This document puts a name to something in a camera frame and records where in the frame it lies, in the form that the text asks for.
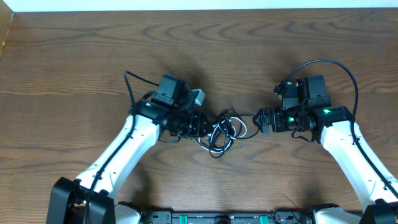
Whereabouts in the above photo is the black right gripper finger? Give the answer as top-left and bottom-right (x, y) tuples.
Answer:
(253, 120), (269, 133)
(252, 108), (264, 122)

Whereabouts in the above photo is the black USB cable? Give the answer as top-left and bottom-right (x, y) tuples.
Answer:
(195, 108), (262, 159)

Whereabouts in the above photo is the white USB cable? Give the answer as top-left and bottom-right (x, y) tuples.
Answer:
(200, 116), (249, 153)

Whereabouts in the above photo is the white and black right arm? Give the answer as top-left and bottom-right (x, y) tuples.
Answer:
(253, 106), (397, 223)

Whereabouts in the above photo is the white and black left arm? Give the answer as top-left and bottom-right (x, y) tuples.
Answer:
(46, 98), (213, 223)

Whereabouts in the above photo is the black left camera cable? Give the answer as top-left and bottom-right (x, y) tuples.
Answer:
(82, 70), (193, 224)

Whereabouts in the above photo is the black camera cable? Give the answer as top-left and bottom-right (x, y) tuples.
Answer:
(82, 70), (193, 224)
(279, 58), (398, 200)

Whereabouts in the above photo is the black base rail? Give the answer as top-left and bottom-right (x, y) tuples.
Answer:
(114, 203), (364, 224)

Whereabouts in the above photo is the black right camera cable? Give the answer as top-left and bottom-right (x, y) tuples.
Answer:
(279, 58), (398, 200)

